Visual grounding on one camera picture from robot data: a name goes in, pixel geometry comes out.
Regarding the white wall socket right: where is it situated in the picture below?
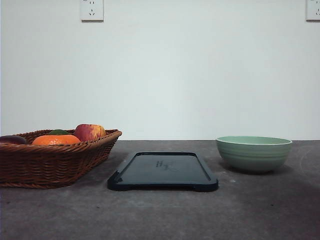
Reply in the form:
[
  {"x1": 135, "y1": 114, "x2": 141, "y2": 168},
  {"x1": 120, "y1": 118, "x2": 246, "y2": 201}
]
[{"x1": 306, "y1": 0, "x2": 320, "y2": 22}]

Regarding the light green ceramic bowl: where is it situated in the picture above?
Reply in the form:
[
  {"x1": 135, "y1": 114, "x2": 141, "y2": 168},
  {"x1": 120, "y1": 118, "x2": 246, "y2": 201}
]
[{"x1": 215, "y1": 136, "x2": 292, "y2": 171}]

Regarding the dark green fruit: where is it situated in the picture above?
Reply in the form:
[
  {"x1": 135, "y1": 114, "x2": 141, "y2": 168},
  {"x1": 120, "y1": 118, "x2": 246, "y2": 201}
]
[{"x1": 48, "y1": 129, "x2": 69, "y2": 136}]

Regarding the white wall socket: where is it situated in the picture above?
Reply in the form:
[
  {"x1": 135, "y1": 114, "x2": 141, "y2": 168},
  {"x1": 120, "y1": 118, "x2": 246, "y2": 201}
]
[
  {"x1": 306, "y1": 0, "x2": 320, "y2": 22},
  {"x1": 80, "y1": 0, "x2": 104, "y2": 24}
]

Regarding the orange tangerine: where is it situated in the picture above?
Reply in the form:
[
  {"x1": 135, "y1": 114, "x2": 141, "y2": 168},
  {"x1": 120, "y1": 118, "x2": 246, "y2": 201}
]
[{"x1": 31, "y1": 134, "x2": 81, "y2": 146}]

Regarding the brown wicker basket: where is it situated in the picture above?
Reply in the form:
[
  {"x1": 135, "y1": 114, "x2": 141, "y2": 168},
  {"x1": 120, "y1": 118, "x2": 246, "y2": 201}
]
[{"x1": 0, "y1": 129, "x2": 122, "y2": 189}]

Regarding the dark blue rectangular tray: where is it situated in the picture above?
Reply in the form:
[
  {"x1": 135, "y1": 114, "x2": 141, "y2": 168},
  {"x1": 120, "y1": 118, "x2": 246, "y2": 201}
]
[{"x1": 107, "y1": 152, "x2": 219, "y2": 192}]

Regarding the red yellow apple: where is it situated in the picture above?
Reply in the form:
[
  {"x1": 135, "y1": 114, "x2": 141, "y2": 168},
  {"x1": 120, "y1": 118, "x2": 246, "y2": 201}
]
[{"x1": 73, "y1": 123, "x2": 106, "y2": 142}]

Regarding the dark purple fruit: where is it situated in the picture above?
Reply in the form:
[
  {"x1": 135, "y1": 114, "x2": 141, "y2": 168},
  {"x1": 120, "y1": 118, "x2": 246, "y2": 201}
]
[{"x1": 0, "y1": 135, "x2": 27, "y2": 145}]

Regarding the white wall socket left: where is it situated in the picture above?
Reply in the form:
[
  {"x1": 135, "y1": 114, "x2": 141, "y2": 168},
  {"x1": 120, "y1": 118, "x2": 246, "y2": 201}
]
[{"x1": 80, "y1": 0, "x2": 104, "y2": 24}]

